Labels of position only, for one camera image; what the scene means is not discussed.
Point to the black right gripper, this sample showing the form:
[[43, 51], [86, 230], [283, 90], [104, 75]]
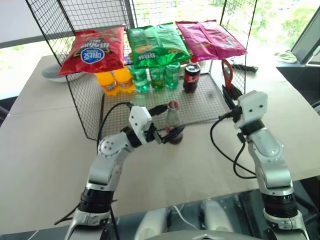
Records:
[[236, 108]]

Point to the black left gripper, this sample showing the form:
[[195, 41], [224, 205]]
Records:
[[151, 134]]

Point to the glass cola bottle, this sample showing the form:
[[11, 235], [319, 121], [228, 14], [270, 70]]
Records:
[[173, 120]]

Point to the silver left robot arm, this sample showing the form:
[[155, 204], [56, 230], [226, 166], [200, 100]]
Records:
[[110, 160]]

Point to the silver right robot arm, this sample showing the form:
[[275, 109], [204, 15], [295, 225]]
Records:
[[271, 160]]

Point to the plastic cola bottle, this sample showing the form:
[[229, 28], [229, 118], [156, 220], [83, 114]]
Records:
[[192, 76]]

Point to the green soda bottle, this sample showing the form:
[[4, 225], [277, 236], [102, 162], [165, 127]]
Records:
[[157, 78], [172, 75], [140, 80]]

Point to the orange soda bottle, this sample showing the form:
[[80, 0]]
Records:
[[108, 85], [123, 80]]

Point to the black flat tool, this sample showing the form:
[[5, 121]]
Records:
[[246, 67]]

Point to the magenta chip bag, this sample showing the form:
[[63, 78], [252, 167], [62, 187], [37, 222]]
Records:
[[222, 40], [193, 42]]

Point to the white green crumpled cloth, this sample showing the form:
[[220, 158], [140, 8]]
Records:
[[286, 55]]

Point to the green chip bag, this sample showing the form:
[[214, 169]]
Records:
[[143, 48], [172, 42]]

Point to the grey rounded robot leg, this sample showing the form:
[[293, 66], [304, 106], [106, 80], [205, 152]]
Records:
[[152, 223], [216, 215]]

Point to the dark monitor panel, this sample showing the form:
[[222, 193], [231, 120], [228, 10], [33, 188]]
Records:
[[306, 37]]

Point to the red chip bag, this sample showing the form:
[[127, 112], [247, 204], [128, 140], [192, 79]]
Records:
[[95, 51]]

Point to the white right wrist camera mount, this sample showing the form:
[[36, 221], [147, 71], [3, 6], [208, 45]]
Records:
[[251, 107]]

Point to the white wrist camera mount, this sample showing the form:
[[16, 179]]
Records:
[[138, 120], [251, 107]]

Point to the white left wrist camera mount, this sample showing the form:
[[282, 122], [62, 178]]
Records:
[[138, 120]]

